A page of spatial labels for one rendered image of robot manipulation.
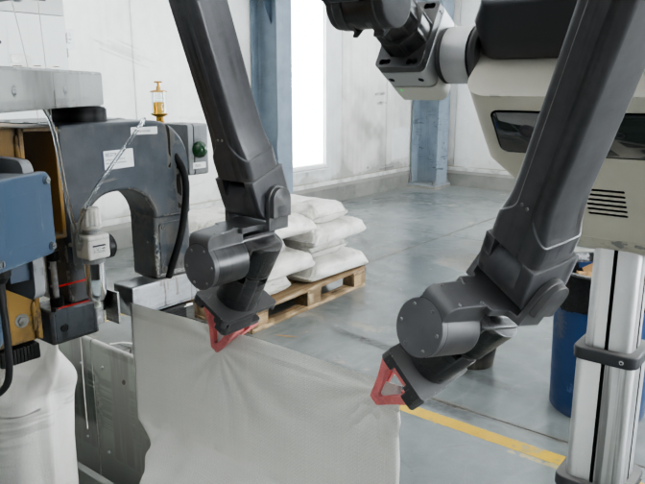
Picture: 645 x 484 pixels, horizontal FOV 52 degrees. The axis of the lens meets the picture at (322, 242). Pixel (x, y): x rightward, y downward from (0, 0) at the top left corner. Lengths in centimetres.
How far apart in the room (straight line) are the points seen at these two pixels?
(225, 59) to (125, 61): 529
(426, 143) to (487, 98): 862
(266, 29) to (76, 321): 610
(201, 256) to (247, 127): 16
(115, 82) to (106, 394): 436
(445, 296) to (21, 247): 43
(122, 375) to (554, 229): 137
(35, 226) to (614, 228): 85
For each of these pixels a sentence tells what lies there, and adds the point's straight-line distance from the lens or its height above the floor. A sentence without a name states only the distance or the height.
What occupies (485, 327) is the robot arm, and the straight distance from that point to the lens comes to 66.
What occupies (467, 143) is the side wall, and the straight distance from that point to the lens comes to 961.
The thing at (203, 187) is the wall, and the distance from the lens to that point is 663.
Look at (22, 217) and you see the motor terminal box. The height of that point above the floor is 126.
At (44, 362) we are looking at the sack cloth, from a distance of 137.
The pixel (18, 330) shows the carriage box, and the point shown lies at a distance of 107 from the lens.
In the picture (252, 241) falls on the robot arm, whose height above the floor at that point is 120.
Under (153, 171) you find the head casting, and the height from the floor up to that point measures 126.
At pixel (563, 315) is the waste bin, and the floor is 45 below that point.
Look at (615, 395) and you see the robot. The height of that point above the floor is 87.
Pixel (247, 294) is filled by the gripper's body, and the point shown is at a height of 113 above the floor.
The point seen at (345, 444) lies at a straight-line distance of 87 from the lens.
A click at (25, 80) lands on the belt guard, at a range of 89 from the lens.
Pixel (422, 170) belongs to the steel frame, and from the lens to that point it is 970.
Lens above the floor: 139
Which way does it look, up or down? 13 degrees down
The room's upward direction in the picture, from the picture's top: straight up
